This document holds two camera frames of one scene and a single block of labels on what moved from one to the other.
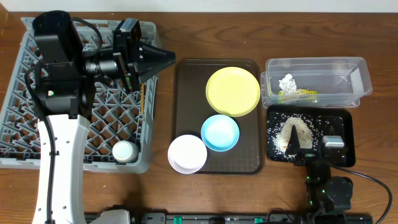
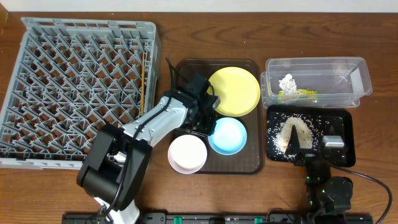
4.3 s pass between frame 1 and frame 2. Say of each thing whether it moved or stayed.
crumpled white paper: stayed
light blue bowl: moved
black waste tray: stayed
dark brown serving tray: stayed
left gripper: moved
